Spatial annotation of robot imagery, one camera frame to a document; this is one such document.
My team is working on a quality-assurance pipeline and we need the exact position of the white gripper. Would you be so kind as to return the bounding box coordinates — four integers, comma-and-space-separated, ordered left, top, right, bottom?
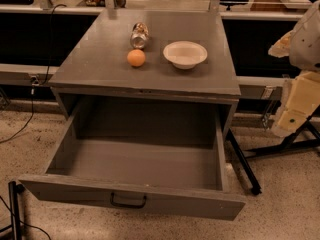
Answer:
268, 31, 320, 137

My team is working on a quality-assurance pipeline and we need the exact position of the orange fruit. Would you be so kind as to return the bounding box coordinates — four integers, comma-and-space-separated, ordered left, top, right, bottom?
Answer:
127, 49, 146, 67

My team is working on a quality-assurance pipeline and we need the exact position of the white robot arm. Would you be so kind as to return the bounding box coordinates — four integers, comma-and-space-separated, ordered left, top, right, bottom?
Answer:
268, 1, 320, 137

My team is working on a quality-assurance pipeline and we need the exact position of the open grey top drawer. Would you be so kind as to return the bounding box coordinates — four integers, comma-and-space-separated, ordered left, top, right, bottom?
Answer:
20, 96, 246, 220

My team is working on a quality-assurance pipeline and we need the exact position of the black floor stand right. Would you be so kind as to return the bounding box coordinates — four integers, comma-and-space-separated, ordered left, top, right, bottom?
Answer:
226, 113, 320, 195

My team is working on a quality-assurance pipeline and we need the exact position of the white bowl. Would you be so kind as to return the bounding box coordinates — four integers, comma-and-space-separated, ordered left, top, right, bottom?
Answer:
163, 41, 208, 70

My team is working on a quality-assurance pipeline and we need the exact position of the metal can lying down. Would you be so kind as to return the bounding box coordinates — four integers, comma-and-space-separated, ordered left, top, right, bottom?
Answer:
130, 22, 149, 49

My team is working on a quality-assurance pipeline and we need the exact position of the grey cabinet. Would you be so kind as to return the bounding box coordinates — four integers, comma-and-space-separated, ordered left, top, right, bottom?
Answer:
49, 9, 240, 137

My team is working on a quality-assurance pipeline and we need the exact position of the black stand bottom left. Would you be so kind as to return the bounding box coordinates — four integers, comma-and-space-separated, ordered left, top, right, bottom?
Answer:
0, 181, 22, 240

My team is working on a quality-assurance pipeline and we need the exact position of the black cable left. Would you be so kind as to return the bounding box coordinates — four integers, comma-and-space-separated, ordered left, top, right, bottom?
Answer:
0, 3, 68, 145

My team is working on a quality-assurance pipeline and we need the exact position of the black drawer handle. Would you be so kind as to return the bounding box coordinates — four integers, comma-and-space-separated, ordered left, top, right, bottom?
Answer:
110, 192, 147, 209

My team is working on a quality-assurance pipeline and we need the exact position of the grey horizontal rail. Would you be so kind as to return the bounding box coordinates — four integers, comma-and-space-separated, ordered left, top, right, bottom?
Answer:
0, 64, 58, 86

